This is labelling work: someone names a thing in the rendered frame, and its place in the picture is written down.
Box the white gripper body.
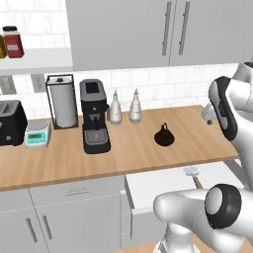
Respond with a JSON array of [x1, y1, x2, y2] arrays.
[[201, 103, 217, 122]]

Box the white open drawer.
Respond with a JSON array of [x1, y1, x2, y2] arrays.
[[124, 160, 248, 215]]

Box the grey closed drawer front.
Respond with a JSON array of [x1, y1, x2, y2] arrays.
[[28, 175, 127, 209]]

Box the grey narrow drawer front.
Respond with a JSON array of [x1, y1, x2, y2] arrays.
[[0, 188, 36, 214]]

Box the black kettle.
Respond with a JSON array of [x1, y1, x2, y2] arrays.
[[153, 122, 175, 148]]

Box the white bottle with spout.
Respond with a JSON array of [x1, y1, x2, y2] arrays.
[[127, 88, 143, 125], [108, 89, 124, 127]]

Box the narrow grey upper cupboard door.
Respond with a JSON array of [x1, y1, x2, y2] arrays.
[[168, 0, 253, 67]]

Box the black coffee machine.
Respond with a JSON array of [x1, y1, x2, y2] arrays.
[[78, 78, 112, 155]]

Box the wide grey upper cupboard door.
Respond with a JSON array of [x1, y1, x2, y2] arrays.
[[65, 0, 177, 72]]

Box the paper towel roll holder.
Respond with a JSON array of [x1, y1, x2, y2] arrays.
[[44, 74, 80, 130]]

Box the grey lower cupboard door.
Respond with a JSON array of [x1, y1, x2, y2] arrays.
[[0, 207, 45, 253], [34, 193, 123, 253]]

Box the white kitchen scale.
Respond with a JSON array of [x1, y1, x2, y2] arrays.
[[24, 119, 52, 149]]

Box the black toaster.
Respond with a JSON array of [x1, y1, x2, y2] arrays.
[[0, 99, 29, 147]]

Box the red jar with black lid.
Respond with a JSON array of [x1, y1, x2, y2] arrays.
[[2, 26, 25, 59]]

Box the yellow jar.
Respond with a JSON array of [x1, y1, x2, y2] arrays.
[[0, 33, 8, 60]]

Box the pizza cutter with wooden handle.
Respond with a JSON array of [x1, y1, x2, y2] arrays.
[[183, 166, 204, 190]]

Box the grey upper cupboard handle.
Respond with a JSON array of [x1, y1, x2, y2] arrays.
[[178, 1, 192, 56], [161, 1, 173, 57]]

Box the grey cupboard handle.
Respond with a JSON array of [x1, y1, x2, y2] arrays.
[[25, 216, 39, 244], [178, 1, 192, 56], [161, 1, 173, 57], [42, 213, 54, 241]]

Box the grey drawer handle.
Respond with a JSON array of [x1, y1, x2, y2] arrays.
[[63, 187, 90, 197]]

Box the grey wall outlet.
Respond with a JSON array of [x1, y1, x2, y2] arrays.
[[31, 73, 46, 94]]

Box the white wall shelf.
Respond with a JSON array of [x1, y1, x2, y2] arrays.
[[0, 46, 74, 76]]

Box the grey lower cupboard handle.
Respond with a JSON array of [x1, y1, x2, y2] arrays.
[[42, 213, 54, 241], [25, 216, 39, 244]]

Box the grey wall switch plate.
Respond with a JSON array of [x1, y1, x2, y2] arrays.
[[0, 75, 17, 96]]

